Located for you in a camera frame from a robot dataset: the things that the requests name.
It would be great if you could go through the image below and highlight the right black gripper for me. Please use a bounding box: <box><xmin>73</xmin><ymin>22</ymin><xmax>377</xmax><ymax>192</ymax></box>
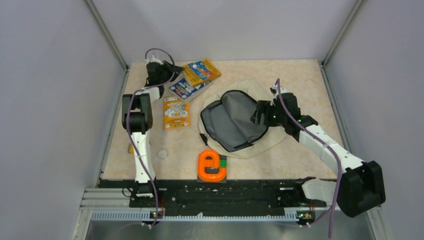
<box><xmin>251</xmin><ymin>100</ymin><xmax>287</xmax><ymax>127</ymax></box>

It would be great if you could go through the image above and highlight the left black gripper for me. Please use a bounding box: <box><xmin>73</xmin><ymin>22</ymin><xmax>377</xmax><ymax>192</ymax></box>
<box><xmin>158</xmin><ymin>60</ymin><xmax>184</xmax><ymax>84</ymax></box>

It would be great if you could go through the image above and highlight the yellow treehouse book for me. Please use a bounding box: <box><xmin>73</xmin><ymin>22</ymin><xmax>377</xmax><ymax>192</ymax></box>
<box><xmin>182</xmin><ymin>58</ymin><xmax>222</xmax><ymax>87</ymax></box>

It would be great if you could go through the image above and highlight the cream canvas student bag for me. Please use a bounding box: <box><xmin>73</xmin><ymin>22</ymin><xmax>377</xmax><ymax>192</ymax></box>
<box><xmin>197</xmin><ymin>79</ymin><xmax>288</xmax><ymax>159</ymax></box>

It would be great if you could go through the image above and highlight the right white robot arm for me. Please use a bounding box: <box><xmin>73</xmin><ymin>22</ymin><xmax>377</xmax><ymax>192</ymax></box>
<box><xmin>251</xmin><ymin>92</ymin><xmax>386</xmax><ymax>218</ymax></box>

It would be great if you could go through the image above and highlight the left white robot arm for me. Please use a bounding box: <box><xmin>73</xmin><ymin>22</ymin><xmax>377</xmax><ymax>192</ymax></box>
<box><xmin>121</xmin><ymin>60</ymin><xmax>183</xmax><ymax>207</ymax></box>

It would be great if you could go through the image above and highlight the blue white book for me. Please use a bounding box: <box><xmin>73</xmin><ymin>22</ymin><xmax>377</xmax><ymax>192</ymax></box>
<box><xmin>168</xmin><ymin>78</ymin><xmax>213</xmax><ymax>103</ymax></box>

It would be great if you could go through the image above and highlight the orange book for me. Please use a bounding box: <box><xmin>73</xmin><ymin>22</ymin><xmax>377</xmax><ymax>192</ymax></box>
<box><xmin>163</xmin><ymin>96</ymin><xmax>191</xmax><ymax>130</ymax></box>

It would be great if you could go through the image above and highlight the yellow eraser block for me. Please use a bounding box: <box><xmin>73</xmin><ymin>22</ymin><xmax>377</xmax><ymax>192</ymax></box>
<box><xmin>127</xmin><ymin>144</ymin><xmax>134</xmax><ymax>154</ymax></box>

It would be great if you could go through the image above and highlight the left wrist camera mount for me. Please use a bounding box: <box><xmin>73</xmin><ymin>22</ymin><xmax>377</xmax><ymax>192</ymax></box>
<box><xmin>145</xmin><ymin>54</ymin><xmax>164</xmax><ymax>65</ymax></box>

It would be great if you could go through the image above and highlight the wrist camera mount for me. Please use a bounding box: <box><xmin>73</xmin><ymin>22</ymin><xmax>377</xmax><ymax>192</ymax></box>
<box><xmin>270</xmin><ymin>84</ymin><xmax>288</xmax><ymax>98</ymax></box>
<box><xmin>145</xmin><ymin>54</ymin><xmax>164</xmax><ymax>65</ymax></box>

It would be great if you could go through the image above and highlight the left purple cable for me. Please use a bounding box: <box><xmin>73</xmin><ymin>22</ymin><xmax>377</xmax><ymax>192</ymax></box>
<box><xmin>125</xmin><ymin>48</ymin><xmax>176</xmax><ymax>229</ymax></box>

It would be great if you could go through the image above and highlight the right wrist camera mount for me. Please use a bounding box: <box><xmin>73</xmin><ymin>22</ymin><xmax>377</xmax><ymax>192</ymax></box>
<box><xmin>270</xmin><ymin>84</ymin><xmax>288</xmax><ymax>98</ymax></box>

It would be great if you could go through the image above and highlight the orange ring toy on bricks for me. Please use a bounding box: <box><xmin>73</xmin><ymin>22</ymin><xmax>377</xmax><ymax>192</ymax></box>
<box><xmin>197</xmin><ymin>149</ymin><xmax>228</xmax><ymax>184</ymax></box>

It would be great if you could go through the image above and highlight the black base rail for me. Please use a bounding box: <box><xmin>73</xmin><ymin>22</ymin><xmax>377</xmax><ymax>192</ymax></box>
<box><xmin>127</xmin><ymin>178</ymin><xmax>327</xmax><ymax>220</ymax></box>

